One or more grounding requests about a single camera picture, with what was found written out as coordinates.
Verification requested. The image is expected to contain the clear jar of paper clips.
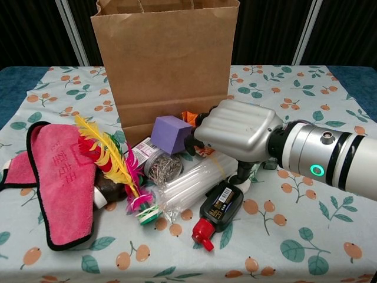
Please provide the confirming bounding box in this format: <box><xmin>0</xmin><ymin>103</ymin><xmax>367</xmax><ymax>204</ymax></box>
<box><xmin>143</xmin><ymin>153</ymin><xmax>184</xmax><ymax>187</ymax></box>

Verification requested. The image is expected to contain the black ink bottle red cap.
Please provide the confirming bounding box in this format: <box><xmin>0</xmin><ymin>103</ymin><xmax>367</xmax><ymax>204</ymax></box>
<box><xmin>191</xmin><ymin>180</ymin><xmax>244</xmax><ymax>252</ymax></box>

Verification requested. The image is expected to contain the floral print tablecloth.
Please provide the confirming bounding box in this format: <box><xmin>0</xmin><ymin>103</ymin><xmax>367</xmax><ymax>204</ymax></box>
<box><xmin>0</xmin><ymin>65</ymin><xmax>377</xmax><ymax>283</ymax></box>

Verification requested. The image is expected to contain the white bottle green print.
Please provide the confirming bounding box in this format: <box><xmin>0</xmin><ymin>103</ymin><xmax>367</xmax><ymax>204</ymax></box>
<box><xmin>229</xmin><ymin>173</ymin><xmax>252</xmax><ymax>191</ymax></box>

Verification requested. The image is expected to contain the pink towel black trim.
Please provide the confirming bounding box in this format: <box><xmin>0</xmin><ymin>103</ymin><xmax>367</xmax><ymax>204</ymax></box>
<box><xmin>0</xmin><ymin>121</ymin><xmax>100</xmax><ymax>252</ymax></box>

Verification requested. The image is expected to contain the brown bottle white cap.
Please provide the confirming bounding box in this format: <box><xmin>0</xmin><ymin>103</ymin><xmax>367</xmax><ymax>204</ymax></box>
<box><xmin>93</xmin><ymin>170</ymin><xmax>127</xmax><ymax>210</ymax></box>

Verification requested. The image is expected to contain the colourful feather shuttlecock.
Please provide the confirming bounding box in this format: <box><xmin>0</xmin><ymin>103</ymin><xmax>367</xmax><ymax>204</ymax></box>
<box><xmin>74</xmin><ymin>114</ymin><xmax>163</xmax><ymax>226</ymax></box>

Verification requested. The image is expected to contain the brown paper bag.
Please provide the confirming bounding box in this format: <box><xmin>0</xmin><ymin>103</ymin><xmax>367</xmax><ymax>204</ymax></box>
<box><xmin>90</xmin><ymin>0</ymin><xmax>240</xmax><ymax>147</ymax></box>

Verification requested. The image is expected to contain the purple foam cube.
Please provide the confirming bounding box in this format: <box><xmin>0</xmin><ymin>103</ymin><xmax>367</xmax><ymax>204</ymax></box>
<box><xmin>150</xmin><ymin>116</ymin><xmax>194</xmax><ymax>156</ymax></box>

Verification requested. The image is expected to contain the orange crumpled snack wrapper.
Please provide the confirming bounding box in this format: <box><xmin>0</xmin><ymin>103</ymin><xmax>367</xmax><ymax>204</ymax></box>
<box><xmin>181</xmin><ymin>110</ymin><xmax>216</xmax><ymax>156</ymax></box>

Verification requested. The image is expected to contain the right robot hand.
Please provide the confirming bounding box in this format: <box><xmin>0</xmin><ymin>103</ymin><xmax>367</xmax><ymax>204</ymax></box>
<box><xmin>184</xmin><ymin>99</ymin><xmax>286</xmax><ymax>185</ymax></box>

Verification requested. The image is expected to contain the black partition panel white frame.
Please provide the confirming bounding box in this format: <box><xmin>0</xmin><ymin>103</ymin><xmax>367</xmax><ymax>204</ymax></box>
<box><xmin>0</xmin><ymin>0</ymin><xmax>82</xmax><ymax>68</ymax></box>
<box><xmin>66</xmin><ymin>0</ymin><xmax>104</xmax><ymax>67</ymax></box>
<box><xmin>234</xmin><ymin>0</ymin><xmax>318</xmax><ymax>66</ymax></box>
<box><xmin>300</xmin><ymin>0</ymin><xmax>377</xmax><ymax>67</ymax></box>

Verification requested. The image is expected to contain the bundle of transparent straws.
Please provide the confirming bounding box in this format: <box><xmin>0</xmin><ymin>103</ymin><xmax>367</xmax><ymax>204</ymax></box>
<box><xmin>153</xmin><ymin>153</ymin><xmax>236</xmax><ymax>223</ymax></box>

